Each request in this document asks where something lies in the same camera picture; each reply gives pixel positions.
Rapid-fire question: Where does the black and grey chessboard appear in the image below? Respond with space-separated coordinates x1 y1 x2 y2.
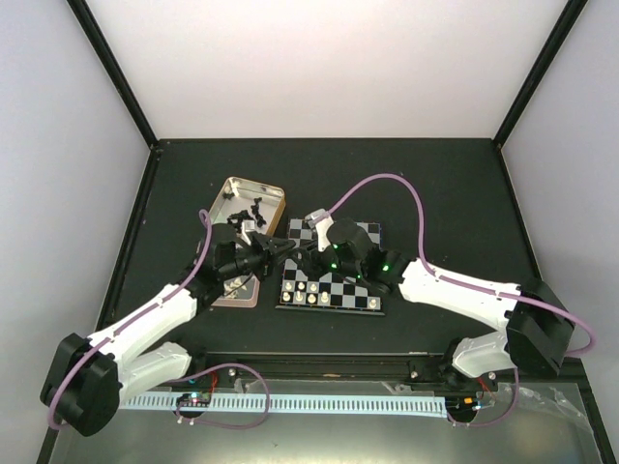
276 218 385 316

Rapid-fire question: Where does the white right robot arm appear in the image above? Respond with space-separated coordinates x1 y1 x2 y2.
280 210 575 390

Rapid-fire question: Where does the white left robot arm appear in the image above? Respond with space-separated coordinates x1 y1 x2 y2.
40 211 295 436

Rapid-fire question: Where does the pile of white chess pieces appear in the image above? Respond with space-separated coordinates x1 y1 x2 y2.
222 275 251 299

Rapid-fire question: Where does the pile of black chess pieces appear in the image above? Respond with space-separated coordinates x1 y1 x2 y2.
226 197 267 233

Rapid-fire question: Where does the left controller circuit board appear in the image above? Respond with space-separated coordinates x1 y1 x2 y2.
176 391 211 408

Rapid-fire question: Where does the controller circuit board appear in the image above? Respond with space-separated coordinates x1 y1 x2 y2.
445 396 495 414
176 391 211 408

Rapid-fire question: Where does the right controller circuit board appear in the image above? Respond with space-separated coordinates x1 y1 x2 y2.
445 396 495 414

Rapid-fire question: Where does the pink metal tin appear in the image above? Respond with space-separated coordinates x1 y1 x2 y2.
213 275 260 308

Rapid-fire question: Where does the gold metal tin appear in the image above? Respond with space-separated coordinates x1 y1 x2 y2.
209 177 285 235

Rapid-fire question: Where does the black mounting rail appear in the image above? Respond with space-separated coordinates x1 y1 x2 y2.
177 353 457 389

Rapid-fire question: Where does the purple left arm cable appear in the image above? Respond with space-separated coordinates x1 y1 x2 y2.
47 208 270 430

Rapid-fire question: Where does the light blue slotted cable duct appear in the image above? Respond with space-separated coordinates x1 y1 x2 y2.
120 391 447 419

